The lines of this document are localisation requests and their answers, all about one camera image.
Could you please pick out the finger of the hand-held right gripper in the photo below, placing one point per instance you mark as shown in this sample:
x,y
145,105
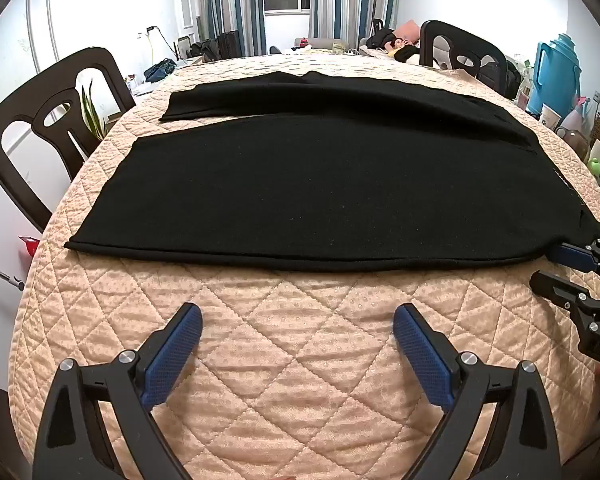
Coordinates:
x,y
555,287
572,256

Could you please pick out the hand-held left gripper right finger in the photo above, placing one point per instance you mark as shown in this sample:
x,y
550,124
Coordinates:
x,y
420,345

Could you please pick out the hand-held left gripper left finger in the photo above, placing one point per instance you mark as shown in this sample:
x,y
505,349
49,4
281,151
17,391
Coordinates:
x,y
176,344

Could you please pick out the black pants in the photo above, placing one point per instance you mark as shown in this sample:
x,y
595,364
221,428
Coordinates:
x,y
305,185

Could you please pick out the green frog toy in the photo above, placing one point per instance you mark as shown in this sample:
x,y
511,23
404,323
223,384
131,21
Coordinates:
x,y
596,167

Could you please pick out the peach quilted blanket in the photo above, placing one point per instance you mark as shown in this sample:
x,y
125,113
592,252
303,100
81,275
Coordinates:
x,y
300,320

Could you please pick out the pink bottle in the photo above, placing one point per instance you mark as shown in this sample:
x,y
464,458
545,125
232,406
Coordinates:
x,y
575,121

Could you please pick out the white paper cup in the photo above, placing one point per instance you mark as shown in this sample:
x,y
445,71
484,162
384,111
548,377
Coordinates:
x,y
549,117

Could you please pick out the blue thermos jug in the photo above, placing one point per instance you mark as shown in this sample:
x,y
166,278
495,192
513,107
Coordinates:
x,y
555,80

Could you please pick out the black backpack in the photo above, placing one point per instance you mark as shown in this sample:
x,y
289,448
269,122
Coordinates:
x,y
510,77

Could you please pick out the metal rod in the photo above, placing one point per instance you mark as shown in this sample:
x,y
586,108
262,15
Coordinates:
x,y
0,274

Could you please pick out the dark brown chair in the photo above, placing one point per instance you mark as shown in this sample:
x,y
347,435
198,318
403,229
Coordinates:
x,y
30,89
497,67

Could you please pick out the green potted plant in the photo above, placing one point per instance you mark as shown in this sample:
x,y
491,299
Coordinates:
x,y
92,115

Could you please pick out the dark teal bag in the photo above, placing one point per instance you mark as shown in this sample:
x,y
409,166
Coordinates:
x,y
160,70

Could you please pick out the pink pillow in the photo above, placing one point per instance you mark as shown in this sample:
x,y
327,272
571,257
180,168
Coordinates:
x,y
407,31

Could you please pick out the black luggage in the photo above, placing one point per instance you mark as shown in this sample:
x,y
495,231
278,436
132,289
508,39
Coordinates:
x,y
229,44

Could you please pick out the grey sofa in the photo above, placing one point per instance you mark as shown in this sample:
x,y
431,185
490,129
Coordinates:
x,y
325,44

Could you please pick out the grey blue striped curtain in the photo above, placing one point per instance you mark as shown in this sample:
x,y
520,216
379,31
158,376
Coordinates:
x,y
230,5
355,5

